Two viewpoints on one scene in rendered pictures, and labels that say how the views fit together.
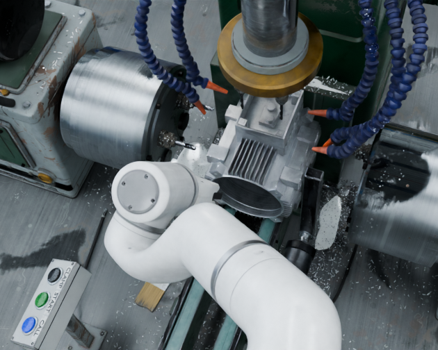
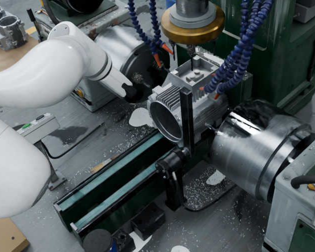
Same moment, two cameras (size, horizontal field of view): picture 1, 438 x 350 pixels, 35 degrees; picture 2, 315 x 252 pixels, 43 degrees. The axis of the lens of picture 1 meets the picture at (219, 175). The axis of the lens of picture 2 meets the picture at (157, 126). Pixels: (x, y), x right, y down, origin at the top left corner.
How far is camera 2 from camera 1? 0.57 m
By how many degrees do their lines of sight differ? 22
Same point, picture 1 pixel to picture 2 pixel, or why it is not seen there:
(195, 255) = not seen: hidden behind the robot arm
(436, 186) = (267, 133)
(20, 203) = (66, 106)
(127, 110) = (119, 50)
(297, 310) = (46, 44)
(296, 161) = (200, 108)
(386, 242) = (228, 166)
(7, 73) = (74, 20)
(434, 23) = not seen: outside the picture
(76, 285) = (47, 126)
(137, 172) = (63, 25)
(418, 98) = not seen: outside the picture
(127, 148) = not seen: hidden behind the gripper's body
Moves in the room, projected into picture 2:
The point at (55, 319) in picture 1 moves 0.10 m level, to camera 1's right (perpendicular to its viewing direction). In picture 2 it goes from (26, 136) to (54, 143)
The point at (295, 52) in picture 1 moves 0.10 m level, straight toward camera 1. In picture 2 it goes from (200, 18) to (181, 38)
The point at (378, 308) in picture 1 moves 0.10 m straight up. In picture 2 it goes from (226, 230) to (226, 212)
